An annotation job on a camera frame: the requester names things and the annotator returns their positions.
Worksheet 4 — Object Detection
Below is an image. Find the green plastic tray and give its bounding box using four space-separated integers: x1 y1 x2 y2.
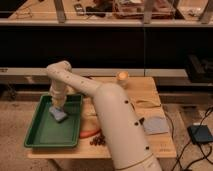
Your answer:
24 94 83 148

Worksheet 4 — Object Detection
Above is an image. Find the blue sponge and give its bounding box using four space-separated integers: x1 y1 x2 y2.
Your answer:
49 106 67 122

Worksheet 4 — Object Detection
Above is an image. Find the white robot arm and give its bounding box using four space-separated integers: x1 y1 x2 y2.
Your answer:
46 61 162 171

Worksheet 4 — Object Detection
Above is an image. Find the black power adapter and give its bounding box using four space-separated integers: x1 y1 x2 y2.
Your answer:
187 125 213 144

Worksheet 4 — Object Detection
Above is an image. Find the grey cloth square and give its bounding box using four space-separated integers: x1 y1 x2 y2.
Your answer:
143 117 169 135

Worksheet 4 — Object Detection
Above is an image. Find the black cable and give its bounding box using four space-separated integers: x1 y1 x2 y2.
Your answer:
163 105 213 171

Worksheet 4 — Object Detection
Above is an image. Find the dark grape bunch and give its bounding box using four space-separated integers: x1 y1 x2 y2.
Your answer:
90 134 106 146

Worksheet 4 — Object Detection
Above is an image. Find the orange carrot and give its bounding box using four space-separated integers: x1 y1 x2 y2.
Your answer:
79 129 100 139

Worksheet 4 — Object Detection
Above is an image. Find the black box on right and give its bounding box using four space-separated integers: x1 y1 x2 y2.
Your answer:
185 55 213 83

